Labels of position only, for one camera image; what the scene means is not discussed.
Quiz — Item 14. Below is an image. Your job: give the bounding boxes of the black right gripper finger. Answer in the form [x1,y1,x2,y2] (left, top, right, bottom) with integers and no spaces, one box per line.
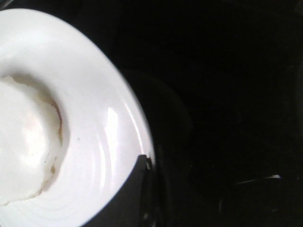
[84,155,151,227]

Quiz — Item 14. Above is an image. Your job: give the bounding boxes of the white round plate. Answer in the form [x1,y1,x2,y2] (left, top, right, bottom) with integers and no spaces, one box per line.
[0,9,155,227]

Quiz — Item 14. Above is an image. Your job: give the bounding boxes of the white fried egg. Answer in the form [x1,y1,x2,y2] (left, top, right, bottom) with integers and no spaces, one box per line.
[0,75,62,206]

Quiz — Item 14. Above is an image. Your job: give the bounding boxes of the black glass cooktop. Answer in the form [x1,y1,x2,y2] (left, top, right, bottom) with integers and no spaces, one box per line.
[23,0,303,227]

